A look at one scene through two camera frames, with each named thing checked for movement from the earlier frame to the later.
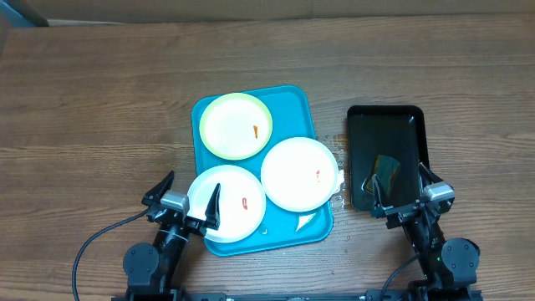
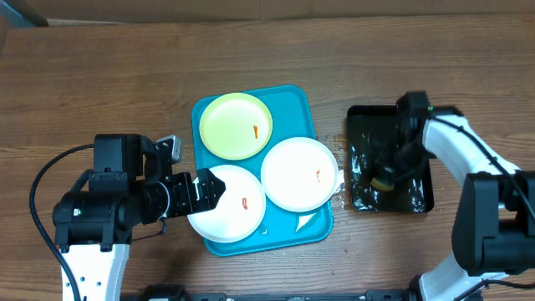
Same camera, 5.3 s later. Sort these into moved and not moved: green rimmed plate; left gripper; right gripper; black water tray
Moved: left gripper; right gripper
Not moved: green rimmed plate; black water tray
